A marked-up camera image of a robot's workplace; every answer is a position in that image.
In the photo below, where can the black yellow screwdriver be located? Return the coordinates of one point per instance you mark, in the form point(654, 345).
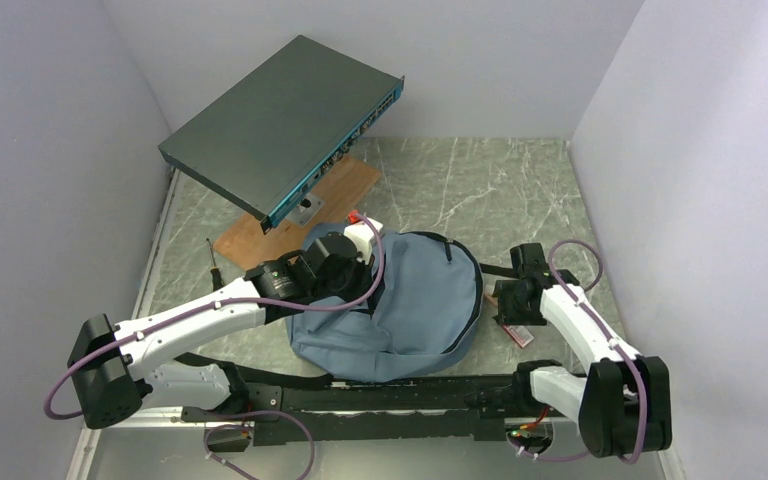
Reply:
point(215, 272)

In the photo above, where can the grey metal switch bracket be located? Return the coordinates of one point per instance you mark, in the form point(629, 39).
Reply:
point(302, 214)

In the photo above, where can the aluminium frame rail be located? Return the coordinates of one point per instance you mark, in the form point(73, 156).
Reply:
point(158, 444)

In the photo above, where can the grey network switch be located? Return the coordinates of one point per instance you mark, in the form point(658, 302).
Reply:
point(269, 139)

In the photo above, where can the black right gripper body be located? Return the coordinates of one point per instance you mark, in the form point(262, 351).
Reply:
point(512, 310)

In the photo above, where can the blue backpack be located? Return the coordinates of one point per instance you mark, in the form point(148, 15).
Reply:
point(418, 321)

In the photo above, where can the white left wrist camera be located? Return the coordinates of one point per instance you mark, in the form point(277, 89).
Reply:
point(362, 237)

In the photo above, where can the wooden board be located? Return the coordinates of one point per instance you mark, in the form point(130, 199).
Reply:
point(330, 201)

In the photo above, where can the red white eraser box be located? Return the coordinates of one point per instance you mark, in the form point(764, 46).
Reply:
point(519, 334)

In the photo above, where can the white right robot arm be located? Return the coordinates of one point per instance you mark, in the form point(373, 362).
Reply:
point(622, 403)

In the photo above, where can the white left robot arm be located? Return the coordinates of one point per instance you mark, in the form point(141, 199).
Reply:
point(118, 369)

